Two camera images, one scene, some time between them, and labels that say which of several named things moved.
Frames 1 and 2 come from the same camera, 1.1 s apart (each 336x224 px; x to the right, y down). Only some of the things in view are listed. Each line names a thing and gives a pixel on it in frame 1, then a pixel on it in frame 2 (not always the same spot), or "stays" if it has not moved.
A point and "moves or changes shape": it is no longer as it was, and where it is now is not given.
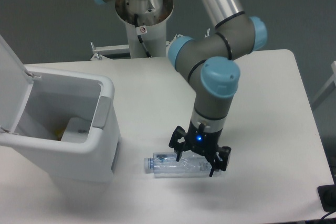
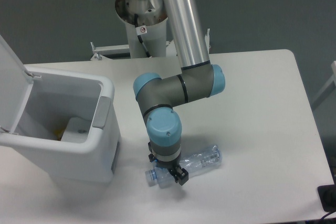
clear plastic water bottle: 164,164 moves or changes shape
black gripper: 204,142 to 181,177
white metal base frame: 100,52 stays
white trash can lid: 16,84 stays
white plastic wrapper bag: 77,130 stays
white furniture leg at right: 330,86 stays
